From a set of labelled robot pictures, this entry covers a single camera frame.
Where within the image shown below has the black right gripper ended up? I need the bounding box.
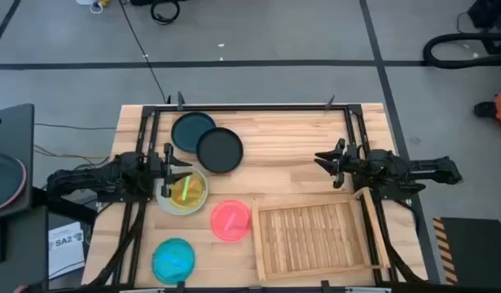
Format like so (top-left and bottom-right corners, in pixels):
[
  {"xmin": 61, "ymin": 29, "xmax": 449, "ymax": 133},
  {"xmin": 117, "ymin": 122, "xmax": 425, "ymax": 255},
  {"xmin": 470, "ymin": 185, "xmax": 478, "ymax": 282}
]
[{"xmin": 314, "ymin": 138, "xmax": 363, "ymax": 190}]

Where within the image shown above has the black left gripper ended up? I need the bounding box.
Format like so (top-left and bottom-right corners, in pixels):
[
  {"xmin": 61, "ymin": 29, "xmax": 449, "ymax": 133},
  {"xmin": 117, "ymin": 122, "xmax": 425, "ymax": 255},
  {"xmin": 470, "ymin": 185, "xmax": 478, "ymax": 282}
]
[{"xmin": 146, "ymin": 142, "xmax": 193, "ymax": 199}]

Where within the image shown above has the yellow-green translucent plate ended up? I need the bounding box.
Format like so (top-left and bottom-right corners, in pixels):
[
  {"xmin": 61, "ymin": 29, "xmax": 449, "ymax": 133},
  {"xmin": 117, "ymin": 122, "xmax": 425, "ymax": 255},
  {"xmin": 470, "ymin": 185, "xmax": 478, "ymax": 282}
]
[{"xmin": 169, "ymin": 173, "xmax": 207, "ymax": 209}]

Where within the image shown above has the pale grey plate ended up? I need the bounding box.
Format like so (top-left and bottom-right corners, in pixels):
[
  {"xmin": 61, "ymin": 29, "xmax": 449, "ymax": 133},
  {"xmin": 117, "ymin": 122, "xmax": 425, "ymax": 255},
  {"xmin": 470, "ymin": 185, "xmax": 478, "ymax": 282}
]
[{"xmin": 155, "ymin": 165, "xmax": 210, "ymax": 216}]

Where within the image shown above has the dark teal plate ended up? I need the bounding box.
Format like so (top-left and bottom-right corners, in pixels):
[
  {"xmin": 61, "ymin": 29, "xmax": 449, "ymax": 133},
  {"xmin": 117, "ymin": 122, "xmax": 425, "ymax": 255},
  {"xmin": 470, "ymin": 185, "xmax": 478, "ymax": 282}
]
[{"xmin": 170, "ymin": 112, "xmax": 218, "ymax": 155}]

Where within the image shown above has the black plate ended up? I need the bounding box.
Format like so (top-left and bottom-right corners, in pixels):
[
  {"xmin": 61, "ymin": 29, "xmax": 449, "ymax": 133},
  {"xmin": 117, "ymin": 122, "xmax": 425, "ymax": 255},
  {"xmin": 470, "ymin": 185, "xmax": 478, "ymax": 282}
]
[{"xmin": 195, "ymin": 126, "xmax": 244, "ymax": 174}]

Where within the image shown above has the pink translucent plate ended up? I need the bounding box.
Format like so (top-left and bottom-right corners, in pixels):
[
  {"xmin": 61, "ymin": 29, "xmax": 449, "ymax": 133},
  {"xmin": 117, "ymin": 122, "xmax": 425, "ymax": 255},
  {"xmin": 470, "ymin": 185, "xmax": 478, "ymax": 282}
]
[{"xmin": 209, "ymin": 199, "xmax": 253, "ymax": 243}]

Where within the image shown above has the cyan translucent plate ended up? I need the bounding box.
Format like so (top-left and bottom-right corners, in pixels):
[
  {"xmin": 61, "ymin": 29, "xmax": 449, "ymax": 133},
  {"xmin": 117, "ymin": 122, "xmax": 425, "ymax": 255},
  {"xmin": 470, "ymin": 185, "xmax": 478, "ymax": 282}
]
[{"xmin": 151, "ymin": 238, "xmax": 197, "ymax": 286}]

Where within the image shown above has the wooden slatted plate shelf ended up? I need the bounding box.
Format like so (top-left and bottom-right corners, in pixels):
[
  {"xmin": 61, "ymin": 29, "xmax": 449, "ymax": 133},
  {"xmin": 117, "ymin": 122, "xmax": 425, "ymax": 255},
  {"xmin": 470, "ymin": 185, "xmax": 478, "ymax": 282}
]
[{"xmin": 249, "ymin": 186, "xmax": 393, "ymax": 282}]

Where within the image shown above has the white SA2 paper booklet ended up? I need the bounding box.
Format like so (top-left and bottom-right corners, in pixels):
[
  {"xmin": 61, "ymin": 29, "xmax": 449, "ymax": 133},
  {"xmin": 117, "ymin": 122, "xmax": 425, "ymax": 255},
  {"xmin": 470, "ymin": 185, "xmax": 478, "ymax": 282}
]
[{"xmin": 47, "ymin": 221, "xmax": 86, "ymax": 281}]

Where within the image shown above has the black side cart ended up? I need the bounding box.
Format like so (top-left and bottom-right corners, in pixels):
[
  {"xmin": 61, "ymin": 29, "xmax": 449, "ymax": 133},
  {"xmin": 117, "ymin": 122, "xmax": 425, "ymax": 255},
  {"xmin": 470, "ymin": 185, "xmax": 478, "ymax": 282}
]
[{"xmin": 0, "ymin": 103, "xmax": 50, "ymax": 293}]

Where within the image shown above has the dark round red-rimmed plate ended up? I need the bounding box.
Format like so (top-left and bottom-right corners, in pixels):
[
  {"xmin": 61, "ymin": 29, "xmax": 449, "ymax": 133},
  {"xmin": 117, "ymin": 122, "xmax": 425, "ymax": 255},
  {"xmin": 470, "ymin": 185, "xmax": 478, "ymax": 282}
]
[{"xmin": 0, "ymin": 152, "xmax": 28, "ymax": 213}]

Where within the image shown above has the black equipment case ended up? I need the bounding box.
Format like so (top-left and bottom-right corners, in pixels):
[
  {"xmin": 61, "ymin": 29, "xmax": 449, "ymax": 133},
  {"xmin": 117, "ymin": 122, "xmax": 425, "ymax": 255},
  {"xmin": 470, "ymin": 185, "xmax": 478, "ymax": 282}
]
[{"xmin": 457, "ymin": 0, "xmax": 501, "ymax": 30}]

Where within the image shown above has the black metal table frame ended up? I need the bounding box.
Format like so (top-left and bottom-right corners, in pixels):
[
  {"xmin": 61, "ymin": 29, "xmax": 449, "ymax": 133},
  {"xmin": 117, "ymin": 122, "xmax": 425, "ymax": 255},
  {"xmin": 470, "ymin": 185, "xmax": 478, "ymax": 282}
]
[{"xmin": 111, "ymin": 103, "xmax": 400, "ymax": 293}]

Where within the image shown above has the black floor cable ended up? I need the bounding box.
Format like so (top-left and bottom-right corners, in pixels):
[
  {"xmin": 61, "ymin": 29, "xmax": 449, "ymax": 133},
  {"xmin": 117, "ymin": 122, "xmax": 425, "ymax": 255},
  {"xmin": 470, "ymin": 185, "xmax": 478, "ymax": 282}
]
[{"xmin": 118, "ymin": 0, "xmax": 170, "ymax": 105}]

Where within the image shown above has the black vacuum hose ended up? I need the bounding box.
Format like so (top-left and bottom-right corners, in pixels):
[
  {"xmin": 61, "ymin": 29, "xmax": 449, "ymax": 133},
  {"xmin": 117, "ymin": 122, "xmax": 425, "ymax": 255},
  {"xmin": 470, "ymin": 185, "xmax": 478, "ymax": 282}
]
[{"xmin": 422, "ymin": 31, "xmax": 501, "ymax": 70}]

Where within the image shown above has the coiled black cable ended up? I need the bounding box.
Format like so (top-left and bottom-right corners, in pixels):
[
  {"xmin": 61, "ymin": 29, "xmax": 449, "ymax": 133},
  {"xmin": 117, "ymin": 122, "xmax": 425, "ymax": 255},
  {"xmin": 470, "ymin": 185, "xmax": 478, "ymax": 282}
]
[{"xmin": 149, "ymin": 0, "xmax": 182, "ymax": 26}]

